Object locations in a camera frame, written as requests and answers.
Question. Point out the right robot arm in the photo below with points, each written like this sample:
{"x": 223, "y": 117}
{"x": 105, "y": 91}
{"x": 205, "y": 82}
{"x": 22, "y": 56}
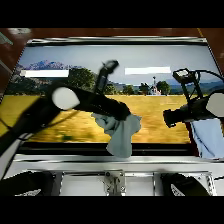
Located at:
{"x": 203, "y": 108}

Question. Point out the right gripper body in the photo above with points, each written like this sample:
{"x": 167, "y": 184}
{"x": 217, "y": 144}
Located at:
{"x": 174, "y": 117}

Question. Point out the silver frame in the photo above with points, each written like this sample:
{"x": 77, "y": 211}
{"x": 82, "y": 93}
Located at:
{"x": 100, "y": 166}

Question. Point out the light blue garment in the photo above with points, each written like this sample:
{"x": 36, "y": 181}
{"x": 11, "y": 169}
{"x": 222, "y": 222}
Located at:
{"x": 210, "y": 138}

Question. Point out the grey garment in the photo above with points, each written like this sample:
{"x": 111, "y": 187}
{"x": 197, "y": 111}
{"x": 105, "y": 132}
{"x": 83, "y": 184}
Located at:
{"x": 121, "y": 135}

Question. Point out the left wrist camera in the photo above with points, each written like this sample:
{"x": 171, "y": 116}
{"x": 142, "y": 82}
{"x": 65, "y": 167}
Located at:
{"x": 104, "y": 75}

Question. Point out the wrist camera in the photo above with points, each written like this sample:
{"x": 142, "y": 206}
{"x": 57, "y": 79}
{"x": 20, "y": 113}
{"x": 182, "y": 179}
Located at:
{"x": 104, "y": 75}
{"x": 186, "y": 76}

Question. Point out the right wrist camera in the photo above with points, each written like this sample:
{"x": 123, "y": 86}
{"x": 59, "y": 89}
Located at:
{"x": 186, "y": 76}

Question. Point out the dark red garment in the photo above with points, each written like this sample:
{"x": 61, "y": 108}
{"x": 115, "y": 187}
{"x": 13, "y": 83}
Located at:
{"x": 190, "y": 136}

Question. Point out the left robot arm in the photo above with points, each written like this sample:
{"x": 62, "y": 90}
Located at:
{"x": 40, "y": 111}

